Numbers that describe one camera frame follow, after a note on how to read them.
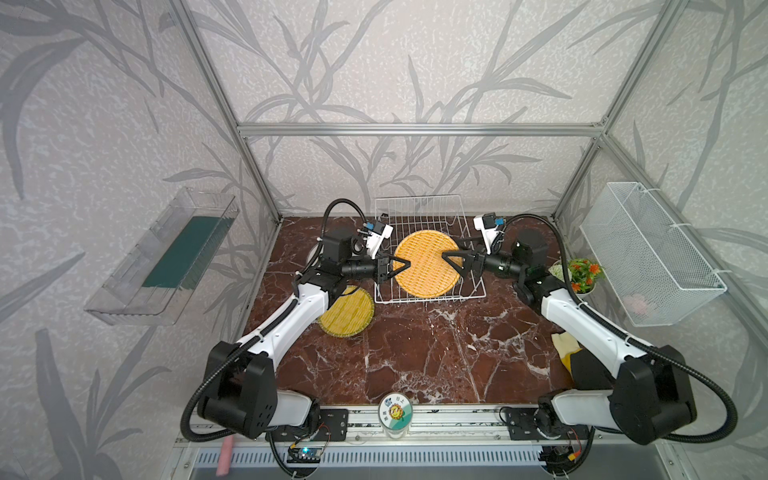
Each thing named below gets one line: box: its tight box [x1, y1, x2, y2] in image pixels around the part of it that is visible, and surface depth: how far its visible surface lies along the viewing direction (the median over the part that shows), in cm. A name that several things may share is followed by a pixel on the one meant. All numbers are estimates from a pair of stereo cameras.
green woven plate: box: [318, 285, 375, 338], surface depth 93 cm
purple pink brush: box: [215, 435, 235, 476], surface depth 70 cm
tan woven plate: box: [393, 230, 461, 299], surface depth 77 cm
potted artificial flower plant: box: [548, 258, 605, 297], surface depth 87 cm
